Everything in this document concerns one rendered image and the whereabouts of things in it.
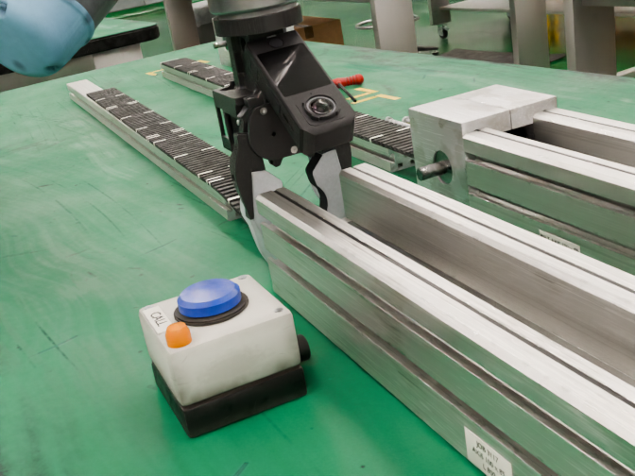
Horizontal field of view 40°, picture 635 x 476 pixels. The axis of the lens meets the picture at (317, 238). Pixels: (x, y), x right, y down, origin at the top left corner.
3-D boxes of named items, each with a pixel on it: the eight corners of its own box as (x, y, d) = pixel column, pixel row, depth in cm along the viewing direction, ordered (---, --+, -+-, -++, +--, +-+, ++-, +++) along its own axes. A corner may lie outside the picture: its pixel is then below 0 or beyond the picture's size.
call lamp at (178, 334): (163, 341, 52) (160, 323, 52) (188, 333, 53) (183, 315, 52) (170, 350, 51) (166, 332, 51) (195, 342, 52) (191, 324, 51)
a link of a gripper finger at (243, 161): (280, 212, 75) (283, 110, 73) (287, 217, 73) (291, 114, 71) (227, 216, 73) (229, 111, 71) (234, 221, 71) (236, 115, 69)
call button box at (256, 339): (156, 385, 60) (134, 303, 58) (285, 339, 63) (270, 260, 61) (189, 441, 53) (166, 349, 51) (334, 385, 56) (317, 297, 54)
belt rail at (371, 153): (163, 76, 179) (159, 62, 178) (181, 73, 181) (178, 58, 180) (391, 172, 96) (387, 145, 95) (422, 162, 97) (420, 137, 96)
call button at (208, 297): (175, 316, 57) (168, 288, 56) (232, 297, 58) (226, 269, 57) (193, 339, 53) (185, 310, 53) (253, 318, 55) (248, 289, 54)
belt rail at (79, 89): (70, 98, 173) (66, 83, 172) (90, 93, 174) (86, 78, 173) (228, 221, 89) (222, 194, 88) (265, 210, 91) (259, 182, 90)
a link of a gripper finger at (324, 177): (340, 220, 82) (305, 133, 78) (369, 237, 77) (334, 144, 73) (313, 236, 82) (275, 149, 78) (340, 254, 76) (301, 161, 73)
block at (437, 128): (398, 211, 84) (385, 114, 81) (505, 177, 88) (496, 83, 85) (448, 235, 76) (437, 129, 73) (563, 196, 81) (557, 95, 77)
